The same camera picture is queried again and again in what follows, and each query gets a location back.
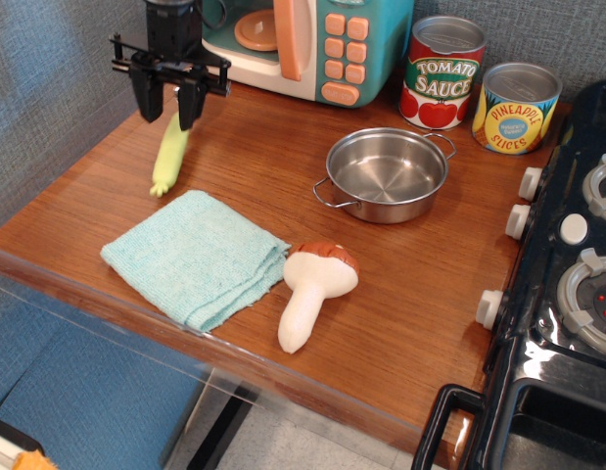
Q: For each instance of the plush mushroom toy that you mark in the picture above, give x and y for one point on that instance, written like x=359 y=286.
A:
x=314 y=272

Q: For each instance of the black toy stove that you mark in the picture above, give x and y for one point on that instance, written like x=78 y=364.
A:
x=543 y=405

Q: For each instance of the tomato sauce can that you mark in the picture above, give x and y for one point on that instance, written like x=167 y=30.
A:
x=443 y=61

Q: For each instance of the spoon with yellow handle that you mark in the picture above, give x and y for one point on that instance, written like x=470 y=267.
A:
x=170 y=157

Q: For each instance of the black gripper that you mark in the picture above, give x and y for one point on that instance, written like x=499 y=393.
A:
x=174 y=35

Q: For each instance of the small steel pot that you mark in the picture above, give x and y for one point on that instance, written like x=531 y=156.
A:
x=385 y=175

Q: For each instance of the light blue cloth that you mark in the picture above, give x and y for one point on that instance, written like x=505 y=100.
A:
x=198 y=261

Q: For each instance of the pineapple slices can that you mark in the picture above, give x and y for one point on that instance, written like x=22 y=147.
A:
x=515 y=107

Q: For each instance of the toy microwave teal and white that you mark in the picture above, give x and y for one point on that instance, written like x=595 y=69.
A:
x=339 y=53

